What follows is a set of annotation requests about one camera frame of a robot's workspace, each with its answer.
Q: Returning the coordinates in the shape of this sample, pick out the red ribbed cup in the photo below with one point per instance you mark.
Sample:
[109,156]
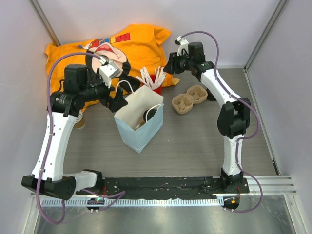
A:
[158,89]

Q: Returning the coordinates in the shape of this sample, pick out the aluminium frame post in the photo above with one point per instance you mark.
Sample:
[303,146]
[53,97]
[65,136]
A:
[280,7]
[44,21]

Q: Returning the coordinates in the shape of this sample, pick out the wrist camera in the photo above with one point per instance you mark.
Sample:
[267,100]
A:
[182,44]
[107,71]

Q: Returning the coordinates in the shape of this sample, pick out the single black cup lid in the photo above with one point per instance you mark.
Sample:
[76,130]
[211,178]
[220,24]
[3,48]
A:
[148,114]

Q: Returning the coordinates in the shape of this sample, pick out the light blue paper bag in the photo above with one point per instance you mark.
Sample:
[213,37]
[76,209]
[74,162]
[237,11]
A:
[128,117]

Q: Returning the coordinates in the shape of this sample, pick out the left aluminium frame post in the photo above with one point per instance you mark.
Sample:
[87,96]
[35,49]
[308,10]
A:
[44,21]

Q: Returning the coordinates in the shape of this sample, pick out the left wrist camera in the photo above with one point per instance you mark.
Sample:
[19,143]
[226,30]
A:
[107,71]

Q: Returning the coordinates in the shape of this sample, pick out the slotted cable duct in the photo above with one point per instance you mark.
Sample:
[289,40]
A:
[89,201]

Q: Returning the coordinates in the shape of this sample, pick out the pulp cup carrier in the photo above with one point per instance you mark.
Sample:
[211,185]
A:
[141,123]
[183,103]

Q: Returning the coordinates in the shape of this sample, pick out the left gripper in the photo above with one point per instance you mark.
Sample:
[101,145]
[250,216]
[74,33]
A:
[120,102]

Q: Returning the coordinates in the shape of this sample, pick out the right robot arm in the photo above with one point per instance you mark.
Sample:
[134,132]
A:
[234,116]

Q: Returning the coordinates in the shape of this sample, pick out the orange cartoon t-shirt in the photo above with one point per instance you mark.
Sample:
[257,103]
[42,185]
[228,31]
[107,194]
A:
[135,47]

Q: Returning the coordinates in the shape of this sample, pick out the stack of black lids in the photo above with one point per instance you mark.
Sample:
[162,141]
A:
[210,96]

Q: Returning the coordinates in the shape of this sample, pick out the right aluminium frame post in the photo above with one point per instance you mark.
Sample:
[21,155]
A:
[280,7]

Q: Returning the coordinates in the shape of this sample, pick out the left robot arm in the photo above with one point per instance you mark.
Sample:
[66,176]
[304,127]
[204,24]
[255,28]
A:
[48,177]

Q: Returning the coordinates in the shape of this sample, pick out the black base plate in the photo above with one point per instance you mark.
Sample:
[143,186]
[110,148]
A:
[165,188]

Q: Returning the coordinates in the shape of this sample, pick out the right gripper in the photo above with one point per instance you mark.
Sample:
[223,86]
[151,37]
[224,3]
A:
[172,64]

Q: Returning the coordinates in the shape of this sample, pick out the stack of paper cups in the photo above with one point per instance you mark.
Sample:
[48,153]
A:
[80,121]

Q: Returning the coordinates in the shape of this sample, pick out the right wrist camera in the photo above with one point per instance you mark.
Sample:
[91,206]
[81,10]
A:
[182,44]

